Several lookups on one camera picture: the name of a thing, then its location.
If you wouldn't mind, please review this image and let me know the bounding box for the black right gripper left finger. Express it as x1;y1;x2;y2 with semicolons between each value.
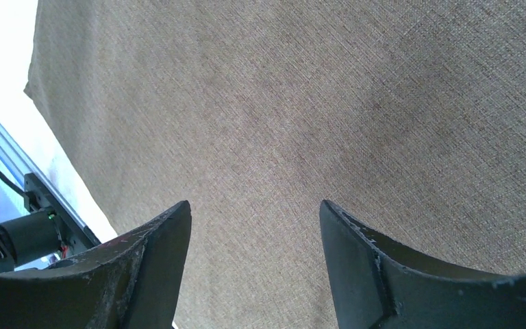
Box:
0;201;192;328

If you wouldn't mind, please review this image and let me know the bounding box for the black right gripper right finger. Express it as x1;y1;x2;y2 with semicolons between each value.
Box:
319;200;526;328

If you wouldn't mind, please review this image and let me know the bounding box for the brown fabric napkin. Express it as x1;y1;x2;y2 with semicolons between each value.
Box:
25;1;526;328

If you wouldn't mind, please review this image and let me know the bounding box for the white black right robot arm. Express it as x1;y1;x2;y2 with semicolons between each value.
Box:
0;201;526;328

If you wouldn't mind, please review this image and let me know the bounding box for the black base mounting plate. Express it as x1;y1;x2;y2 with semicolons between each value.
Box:
24;173;101;258

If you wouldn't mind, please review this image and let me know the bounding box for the aluminium frame rail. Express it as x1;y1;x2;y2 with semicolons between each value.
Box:
0;124;87;228

